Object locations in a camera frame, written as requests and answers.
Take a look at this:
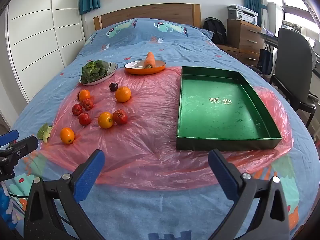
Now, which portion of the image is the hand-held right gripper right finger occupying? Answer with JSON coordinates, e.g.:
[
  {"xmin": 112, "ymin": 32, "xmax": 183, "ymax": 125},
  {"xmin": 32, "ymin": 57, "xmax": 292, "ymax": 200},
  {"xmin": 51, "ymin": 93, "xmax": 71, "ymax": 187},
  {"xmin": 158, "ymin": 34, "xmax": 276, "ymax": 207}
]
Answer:
[{"xmin": 208, "ymin": 149, "xmax": 298, "ymax": 240}]

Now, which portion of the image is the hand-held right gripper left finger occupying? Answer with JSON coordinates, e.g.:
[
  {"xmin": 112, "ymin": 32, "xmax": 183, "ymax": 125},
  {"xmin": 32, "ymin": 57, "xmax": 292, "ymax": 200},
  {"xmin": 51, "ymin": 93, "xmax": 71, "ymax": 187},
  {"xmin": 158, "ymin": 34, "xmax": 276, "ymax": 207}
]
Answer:
[{"xmin": 24, "ymin": 149, "xmax": 105, "ymax": 240}]

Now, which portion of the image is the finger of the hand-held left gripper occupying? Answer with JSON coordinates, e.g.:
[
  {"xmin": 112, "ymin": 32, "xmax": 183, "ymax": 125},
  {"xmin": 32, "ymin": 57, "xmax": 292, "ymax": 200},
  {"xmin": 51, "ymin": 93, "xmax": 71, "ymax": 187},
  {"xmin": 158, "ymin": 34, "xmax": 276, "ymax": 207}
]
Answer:
[
  {"xmin": 0, "ymin": 129, "xmax": 20, "ymax": 147},
  {"xmin": 0, "ymin": 135, "xmax": 39, "ymax": 163}
]

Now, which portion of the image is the orange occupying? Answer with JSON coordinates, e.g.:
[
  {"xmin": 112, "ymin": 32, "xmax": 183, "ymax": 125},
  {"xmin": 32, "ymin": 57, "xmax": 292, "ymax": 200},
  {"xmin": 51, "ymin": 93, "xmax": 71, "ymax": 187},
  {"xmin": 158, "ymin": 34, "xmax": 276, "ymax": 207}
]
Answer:
[
  {"xmin": 60, "ymin": 127, "xmax": 75, "ymax": 144},
  {"xmin": 115, "ymin": 86, "xmax": 132, "ymax": 103},
  {"xmin": 98, "ymin": 112, "xmax": 114, "ymax": 129},
  {"xmin": 79, "ymin": 89, "xmax": 91, "ymax": 102}
]

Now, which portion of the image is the green tray box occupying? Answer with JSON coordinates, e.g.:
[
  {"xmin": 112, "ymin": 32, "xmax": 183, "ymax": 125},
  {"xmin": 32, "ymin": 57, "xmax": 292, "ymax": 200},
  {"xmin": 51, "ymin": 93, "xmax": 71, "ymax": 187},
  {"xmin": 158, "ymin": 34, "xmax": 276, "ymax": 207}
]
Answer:
[{"xmin": 176, "ymin": 66, "xmax": 283, "ymax": 152}]

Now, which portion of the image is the person's left hand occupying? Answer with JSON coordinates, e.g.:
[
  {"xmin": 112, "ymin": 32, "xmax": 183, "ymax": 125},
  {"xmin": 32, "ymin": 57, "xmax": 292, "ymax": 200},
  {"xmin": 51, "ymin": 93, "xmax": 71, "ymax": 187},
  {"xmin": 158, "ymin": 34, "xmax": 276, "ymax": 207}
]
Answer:
[{"xmin": 0, "ymin": 181, "xmax": 18, "ymax": 230}]

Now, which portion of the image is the cut bok choy piece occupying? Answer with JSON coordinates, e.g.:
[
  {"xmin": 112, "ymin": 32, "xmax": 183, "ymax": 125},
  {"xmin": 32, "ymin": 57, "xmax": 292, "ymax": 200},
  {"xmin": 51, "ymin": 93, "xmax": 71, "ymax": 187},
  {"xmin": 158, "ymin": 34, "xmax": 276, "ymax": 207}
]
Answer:
[{"xmin": 37, "ymin": 123, "xmax": 54, "ymax": 144}]

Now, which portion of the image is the pink plastic sheet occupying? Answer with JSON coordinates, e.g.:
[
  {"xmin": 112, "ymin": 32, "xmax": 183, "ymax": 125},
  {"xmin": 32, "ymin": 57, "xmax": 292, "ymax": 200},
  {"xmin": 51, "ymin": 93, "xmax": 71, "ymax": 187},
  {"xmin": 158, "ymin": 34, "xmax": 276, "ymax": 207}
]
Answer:
[{"xmin": 41, "ymin": 66, "xmax": 293, "ymax": 190}]

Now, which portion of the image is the blue printed bedsheet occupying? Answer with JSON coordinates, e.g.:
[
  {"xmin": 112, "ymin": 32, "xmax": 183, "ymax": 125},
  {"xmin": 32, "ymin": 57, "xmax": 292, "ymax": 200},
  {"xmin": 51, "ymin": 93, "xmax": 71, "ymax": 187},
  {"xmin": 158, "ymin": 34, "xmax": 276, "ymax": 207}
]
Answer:
[{"xmin": 7, "ymin": 17, "xmax": 315, "ymax": 240}]

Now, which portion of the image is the green bok choy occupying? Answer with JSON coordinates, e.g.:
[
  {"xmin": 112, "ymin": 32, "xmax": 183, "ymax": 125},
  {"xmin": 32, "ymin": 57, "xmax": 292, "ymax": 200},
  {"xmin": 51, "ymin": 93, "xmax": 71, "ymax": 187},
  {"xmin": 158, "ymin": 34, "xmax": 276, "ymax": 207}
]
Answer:
[{"xmin": 81, "ymin": 60, "xmax": 110, "ymax": 83}]

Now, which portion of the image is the white wardrobe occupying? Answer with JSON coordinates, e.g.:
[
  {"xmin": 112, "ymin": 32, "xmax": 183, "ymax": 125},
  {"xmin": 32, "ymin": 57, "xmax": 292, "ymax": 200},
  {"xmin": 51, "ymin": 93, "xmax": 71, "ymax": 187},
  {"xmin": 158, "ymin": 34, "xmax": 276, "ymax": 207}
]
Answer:
[{"xmin": 5, "ymin": 0, "xmax": 87, "ymax": 103}]

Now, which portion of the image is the orange oval dish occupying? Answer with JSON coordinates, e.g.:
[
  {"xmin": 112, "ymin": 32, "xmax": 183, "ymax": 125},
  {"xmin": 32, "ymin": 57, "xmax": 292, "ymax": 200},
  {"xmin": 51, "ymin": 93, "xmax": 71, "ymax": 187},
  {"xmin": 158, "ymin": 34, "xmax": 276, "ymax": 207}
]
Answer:
[{"xmin": 124, "ymin": 60, "xmax": 166, "ymax": 75}]

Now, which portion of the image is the low wooden nightstand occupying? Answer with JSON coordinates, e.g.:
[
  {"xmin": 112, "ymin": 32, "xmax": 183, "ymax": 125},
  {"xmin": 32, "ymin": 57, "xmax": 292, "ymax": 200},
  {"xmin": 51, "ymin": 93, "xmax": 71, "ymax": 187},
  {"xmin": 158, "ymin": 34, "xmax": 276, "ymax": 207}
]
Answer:
[{"xmin": 216, "ymin": 44, "xmax": 260, "ymax": 68}]

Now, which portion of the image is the dark blue bag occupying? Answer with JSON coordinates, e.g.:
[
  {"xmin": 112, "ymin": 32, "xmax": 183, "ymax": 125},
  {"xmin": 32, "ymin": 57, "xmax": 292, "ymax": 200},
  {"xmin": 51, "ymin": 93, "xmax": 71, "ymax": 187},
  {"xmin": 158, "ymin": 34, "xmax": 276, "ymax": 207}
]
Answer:
[{"xmin": 257, "ymin": 44, "xmax": 274, "ymax": 75}]

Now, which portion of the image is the carrot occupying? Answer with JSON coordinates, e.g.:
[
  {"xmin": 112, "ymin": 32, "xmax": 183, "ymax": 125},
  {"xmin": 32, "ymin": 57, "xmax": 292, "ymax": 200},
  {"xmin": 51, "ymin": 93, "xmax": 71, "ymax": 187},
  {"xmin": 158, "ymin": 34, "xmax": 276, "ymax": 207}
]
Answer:
[{"xmin": 144, "ymin": 52, "xmax": 156, "ymax": 69}]

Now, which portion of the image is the grey chair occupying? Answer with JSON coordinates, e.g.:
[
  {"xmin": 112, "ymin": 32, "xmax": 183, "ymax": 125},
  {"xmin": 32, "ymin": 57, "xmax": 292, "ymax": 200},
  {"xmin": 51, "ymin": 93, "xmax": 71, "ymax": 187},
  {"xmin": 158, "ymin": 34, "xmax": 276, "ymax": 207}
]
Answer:
[{"xmin": 269, "ymin": 27, "xmax": 320, "ymax": 130}]

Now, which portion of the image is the wooden drawer cabinet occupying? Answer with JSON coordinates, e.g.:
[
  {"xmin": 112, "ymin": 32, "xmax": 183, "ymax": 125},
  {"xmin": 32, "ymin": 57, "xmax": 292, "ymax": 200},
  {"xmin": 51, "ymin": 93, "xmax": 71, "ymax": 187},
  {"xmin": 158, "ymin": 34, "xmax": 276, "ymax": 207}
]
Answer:
[{"xmin": 226, "ymin": 19, "xmax": 263, "ymax": 53}]

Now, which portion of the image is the black backpack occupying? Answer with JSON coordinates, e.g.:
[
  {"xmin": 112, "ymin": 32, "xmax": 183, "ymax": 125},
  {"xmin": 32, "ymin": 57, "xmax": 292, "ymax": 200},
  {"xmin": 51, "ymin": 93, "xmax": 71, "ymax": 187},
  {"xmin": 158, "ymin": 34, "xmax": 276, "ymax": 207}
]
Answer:
[{"xmin": 202, "ymin": 17, "xmax": 228, "ymax": 45}]

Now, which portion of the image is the grey desk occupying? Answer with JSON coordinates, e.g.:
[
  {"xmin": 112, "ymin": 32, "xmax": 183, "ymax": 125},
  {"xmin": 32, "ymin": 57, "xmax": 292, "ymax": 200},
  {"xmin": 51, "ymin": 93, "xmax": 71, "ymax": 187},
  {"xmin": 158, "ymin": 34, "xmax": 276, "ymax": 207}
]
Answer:
[{"xmin": 260, "ymin": 29, "xmax": 320, "ymax": 75}]

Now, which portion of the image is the grey printer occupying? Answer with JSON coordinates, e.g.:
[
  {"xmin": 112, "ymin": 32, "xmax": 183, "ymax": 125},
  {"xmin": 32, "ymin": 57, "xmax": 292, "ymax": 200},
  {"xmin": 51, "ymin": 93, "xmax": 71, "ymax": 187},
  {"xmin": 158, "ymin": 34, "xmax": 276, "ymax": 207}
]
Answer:
[{"xmin": 227, "ymin": 4, "xmax": 258, "ymax": 25}]

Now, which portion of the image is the white standing air conditioner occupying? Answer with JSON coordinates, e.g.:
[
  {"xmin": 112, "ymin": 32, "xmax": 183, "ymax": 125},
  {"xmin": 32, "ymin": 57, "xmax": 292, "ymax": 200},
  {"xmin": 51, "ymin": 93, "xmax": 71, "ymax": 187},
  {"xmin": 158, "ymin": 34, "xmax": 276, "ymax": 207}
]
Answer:
[{"xmin": 266, "ymin": 2, "xmax": 284, "ymax": 34}]

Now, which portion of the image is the wooden headboard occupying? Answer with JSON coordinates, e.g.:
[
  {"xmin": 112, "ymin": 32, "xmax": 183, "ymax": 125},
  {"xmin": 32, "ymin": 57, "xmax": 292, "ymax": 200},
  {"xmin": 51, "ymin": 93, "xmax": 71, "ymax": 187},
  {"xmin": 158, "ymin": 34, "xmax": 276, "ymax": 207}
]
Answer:
[{"xmin": 93, "ymin": 4, "xmax": 201, "ymax": 32}]

